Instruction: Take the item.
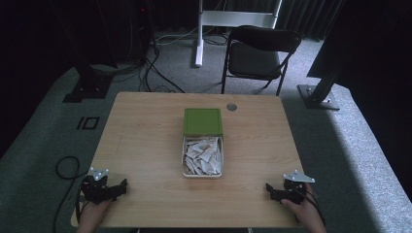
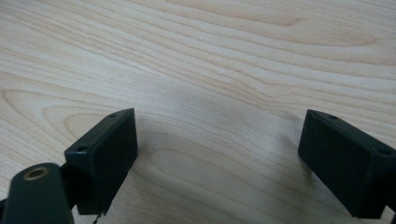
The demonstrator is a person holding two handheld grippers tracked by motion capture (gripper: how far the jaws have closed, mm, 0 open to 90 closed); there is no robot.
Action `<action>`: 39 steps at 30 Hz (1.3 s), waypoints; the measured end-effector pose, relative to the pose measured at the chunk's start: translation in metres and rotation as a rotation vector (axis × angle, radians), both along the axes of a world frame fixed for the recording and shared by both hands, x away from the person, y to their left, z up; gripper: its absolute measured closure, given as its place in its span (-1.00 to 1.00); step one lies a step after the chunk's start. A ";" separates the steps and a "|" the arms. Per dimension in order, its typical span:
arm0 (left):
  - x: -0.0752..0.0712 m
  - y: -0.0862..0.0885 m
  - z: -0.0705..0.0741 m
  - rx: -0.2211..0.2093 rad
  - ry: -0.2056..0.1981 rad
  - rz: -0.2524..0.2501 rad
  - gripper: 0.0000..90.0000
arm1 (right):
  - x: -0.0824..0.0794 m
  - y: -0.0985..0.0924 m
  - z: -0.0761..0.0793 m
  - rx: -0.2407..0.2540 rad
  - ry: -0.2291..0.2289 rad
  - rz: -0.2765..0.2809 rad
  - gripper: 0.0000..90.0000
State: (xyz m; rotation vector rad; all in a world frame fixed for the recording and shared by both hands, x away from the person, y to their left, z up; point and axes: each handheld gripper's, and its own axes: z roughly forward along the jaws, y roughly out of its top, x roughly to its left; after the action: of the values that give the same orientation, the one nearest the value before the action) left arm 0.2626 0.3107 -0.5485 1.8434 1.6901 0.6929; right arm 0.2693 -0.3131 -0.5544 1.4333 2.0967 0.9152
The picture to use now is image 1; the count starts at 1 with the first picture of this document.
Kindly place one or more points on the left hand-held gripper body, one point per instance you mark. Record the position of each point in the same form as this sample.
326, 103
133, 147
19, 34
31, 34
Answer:
97, 189

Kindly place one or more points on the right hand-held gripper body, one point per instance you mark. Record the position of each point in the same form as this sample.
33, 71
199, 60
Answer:
294, 189

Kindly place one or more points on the white rectangular box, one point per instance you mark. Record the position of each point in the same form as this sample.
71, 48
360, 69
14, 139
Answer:
185, 155

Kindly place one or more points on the green box lid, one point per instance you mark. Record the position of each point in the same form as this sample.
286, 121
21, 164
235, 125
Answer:
203, 121

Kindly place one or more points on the person's left hand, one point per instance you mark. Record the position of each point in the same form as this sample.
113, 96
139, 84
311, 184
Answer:
92, 215

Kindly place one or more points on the person's right hand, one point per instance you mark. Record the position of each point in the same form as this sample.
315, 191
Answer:
306, 215

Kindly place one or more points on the pile of white paper packets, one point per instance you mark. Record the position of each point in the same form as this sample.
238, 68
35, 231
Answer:
203, 156

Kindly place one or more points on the grey round table grommet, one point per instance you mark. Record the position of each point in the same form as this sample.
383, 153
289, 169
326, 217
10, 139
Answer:
231, 106

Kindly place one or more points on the black stand with flat base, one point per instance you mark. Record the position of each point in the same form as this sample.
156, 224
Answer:
89, 84

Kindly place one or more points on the black metal stand with plate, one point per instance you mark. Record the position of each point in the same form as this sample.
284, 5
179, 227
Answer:
324, 87

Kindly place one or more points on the black folding chair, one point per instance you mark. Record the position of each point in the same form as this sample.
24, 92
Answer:
256, 58

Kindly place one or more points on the white metal desk frame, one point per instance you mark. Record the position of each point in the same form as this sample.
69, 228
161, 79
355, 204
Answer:
226, 18

